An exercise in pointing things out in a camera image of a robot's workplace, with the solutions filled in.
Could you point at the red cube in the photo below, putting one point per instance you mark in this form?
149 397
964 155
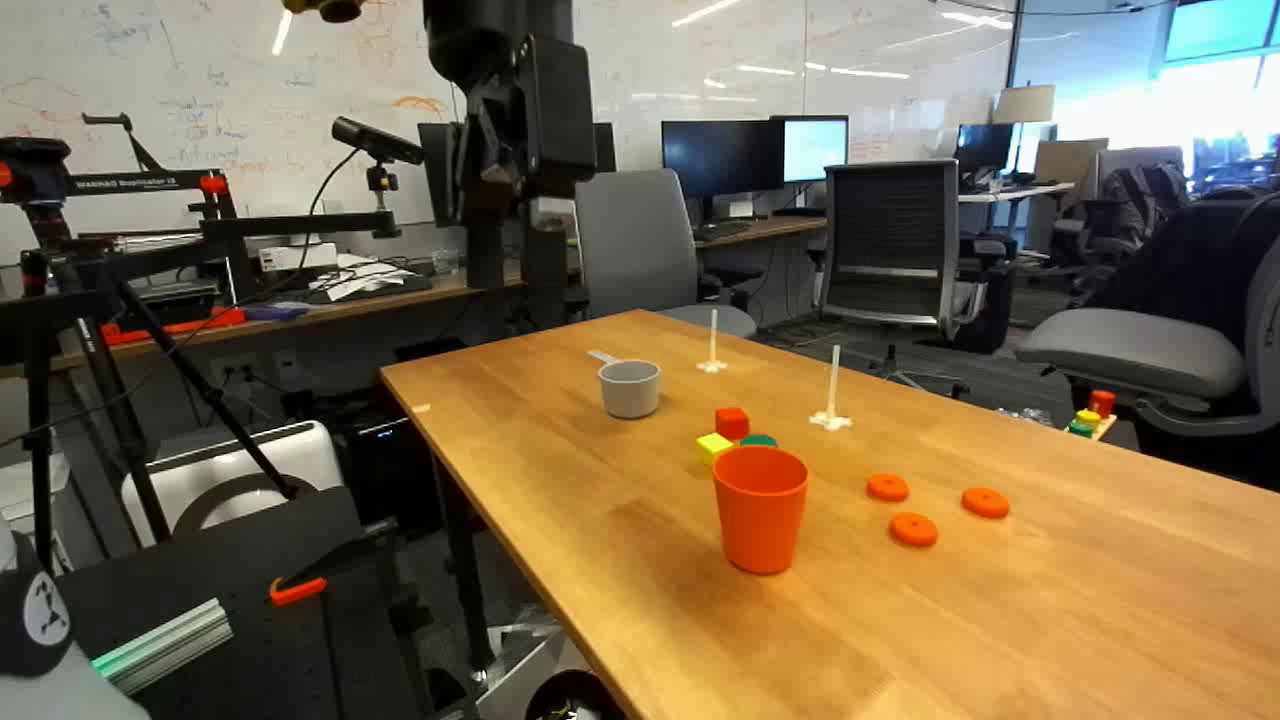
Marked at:
734 421

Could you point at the green cube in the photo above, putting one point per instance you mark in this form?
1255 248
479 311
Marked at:
757 440

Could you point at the grey measuring cup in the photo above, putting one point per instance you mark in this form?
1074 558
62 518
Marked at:
629 390

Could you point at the orange plastic cup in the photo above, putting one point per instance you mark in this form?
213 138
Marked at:
762 506

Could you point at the white peg stand far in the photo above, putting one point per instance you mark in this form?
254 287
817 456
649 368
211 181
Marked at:
715 344

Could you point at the white peg stand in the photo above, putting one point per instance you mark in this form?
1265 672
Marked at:
828 419
715 344

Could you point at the yellow cube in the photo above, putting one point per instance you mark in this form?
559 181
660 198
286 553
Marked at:
715 445

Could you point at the grey office chair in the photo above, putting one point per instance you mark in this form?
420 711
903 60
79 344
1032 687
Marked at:
636 248

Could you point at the white peg stand near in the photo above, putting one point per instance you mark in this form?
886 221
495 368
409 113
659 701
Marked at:
828 419

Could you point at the black computer monitor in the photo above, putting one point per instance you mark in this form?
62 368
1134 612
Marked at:
719 158

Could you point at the lit computer monitor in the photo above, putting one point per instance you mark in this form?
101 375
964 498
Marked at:
808 147

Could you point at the orange disc near left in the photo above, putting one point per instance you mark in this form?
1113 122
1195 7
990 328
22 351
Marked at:
891 489

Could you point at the orange disc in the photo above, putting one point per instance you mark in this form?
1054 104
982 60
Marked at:
987 501
891 489
915 529

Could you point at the orange disc front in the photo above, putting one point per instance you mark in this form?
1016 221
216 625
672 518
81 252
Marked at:
915 529

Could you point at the orange disc right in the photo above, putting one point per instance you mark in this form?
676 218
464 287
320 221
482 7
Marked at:
987 501

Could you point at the colourful stacking toy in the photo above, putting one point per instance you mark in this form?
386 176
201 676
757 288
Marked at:
1094 419

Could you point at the light grey armchair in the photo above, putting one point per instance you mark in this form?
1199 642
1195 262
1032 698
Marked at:
1174 375

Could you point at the black tripod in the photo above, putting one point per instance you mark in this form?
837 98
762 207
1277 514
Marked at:
37 187

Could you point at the black camera on stand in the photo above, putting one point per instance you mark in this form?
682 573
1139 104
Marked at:
381 151

